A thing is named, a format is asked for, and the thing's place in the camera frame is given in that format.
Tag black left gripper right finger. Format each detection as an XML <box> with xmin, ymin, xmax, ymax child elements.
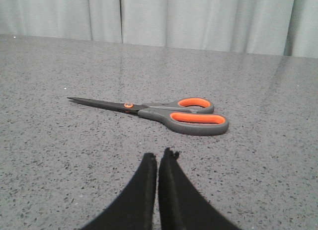
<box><xmin>158</xmin><ymin>148</ymin><xmax>238</xmax><ymax>230</ymax></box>

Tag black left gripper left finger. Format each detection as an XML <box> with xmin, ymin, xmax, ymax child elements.
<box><xmin>83</xmin><ymin>153</ymin><xmax>157</xmax><ymax>230</ymax></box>

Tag grey orange handled scissors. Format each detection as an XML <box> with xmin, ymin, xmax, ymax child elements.
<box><xmin>69</xmin><ymin>97</ymin><xmax>229</xmax><ymax>136</ymax></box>

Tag white pleated curtain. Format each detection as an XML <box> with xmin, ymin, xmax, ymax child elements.
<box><xmin>0</xmin><ymin>0</ymin><xmax>318</xmax><ymax>58</ymax></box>

